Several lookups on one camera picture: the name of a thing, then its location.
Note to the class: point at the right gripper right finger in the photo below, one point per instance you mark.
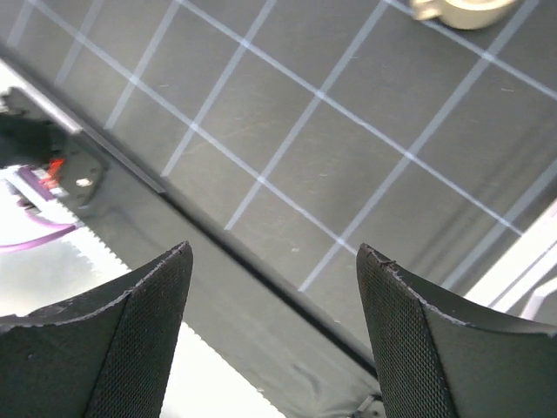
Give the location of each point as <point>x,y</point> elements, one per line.
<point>438,354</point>

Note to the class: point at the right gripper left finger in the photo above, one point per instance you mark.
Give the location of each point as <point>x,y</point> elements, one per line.
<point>103,353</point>

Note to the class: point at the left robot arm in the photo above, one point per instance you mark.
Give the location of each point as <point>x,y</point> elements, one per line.
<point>28,136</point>

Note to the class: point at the black grid mat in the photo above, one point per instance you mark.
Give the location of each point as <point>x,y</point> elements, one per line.
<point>422,86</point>

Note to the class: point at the small grey-beige mug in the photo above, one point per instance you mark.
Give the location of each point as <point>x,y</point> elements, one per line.
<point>462,14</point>

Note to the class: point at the white slotted cable duct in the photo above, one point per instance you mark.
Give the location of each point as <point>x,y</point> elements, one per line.
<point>201,384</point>

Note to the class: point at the white wire dish rack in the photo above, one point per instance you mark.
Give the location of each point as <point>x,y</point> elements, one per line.
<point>520,268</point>

